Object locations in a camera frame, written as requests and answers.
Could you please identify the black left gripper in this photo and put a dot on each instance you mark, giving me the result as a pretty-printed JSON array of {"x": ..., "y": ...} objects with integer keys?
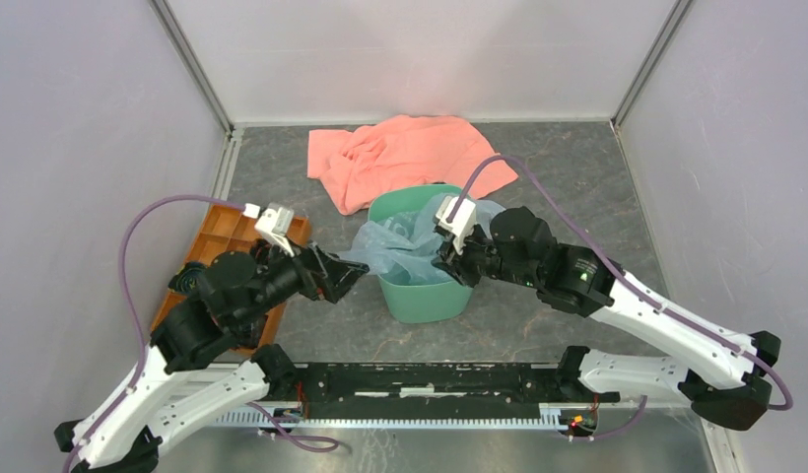
[{"x": 341, "y": 274}]

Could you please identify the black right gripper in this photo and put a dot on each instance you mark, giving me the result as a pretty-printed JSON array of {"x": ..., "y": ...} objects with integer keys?
[{"x": 457, "y": 264}]

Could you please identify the translucent blue trash bag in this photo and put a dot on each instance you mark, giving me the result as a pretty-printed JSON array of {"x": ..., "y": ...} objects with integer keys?
[{"x": 400, "y": 248}]

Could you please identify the green trash bin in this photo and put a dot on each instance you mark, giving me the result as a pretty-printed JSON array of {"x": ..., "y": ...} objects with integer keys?
[{"x": 423, "y": 303}]

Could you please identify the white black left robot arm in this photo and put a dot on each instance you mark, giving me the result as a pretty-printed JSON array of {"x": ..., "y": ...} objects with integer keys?
[{"x": 136, "y": 426}]

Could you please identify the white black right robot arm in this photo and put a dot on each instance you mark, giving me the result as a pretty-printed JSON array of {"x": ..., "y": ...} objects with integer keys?
[{"x": 725, "y": 376}]

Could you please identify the pink cloth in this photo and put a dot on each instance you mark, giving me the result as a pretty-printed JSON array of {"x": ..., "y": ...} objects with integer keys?
[{"x": 355, "y": 167}]

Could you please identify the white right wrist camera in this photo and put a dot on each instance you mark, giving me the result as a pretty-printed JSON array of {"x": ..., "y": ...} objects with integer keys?
[{"x": 455, "y": 220}]

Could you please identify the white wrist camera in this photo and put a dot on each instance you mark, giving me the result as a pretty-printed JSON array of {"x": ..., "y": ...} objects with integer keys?
[
  {"x": 272, "y": 224},
  {"x": 455, "y": 220}
]

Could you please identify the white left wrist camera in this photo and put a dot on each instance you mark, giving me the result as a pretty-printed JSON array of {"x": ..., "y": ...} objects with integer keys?
[{"x": 272, "y": 224}]

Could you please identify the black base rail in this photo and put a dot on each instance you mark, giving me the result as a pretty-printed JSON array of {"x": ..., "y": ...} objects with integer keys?
[{"x": 431, "y": 391}]

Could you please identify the white cable duct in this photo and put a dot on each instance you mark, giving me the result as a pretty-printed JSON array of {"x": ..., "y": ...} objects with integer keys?
[{"x": 546, "y": 419}]

